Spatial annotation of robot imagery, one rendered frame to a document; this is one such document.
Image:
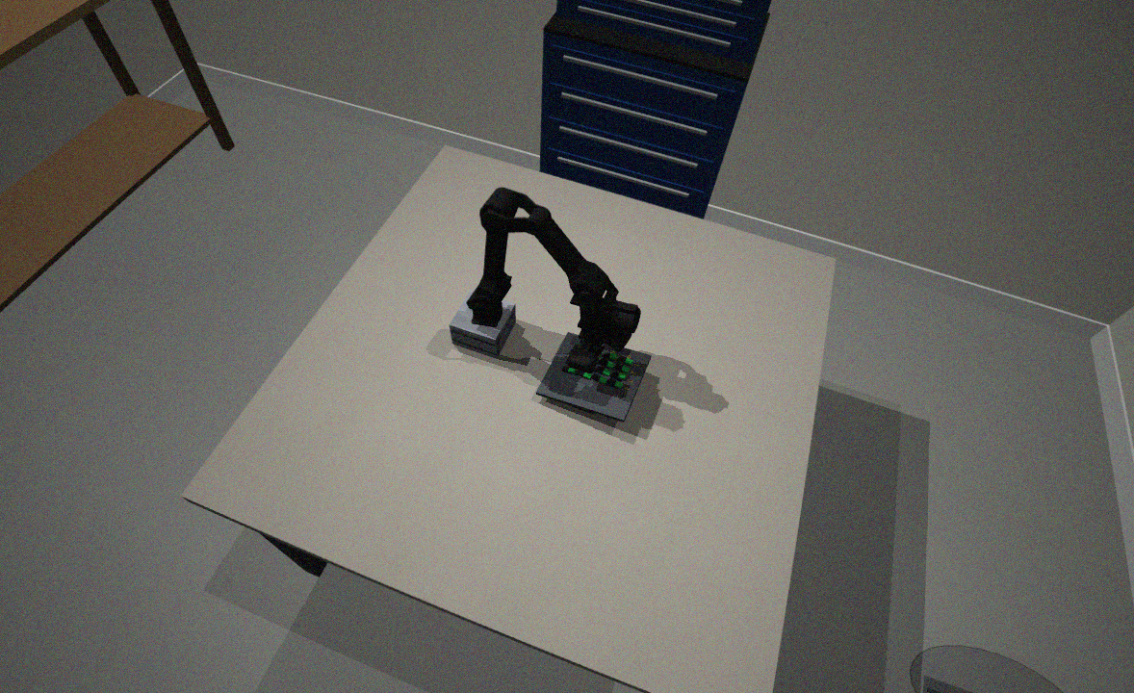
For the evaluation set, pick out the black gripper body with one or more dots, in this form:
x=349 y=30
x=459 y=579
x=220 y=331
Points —
x=584 y=358

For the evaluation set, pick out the grey switch panel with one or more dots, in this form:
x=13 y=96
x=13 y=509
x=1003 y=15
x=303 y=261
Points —
x=608 y=391

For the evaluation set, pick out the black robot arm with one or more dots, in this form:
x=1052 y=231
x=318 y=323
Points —
x=587 y=280

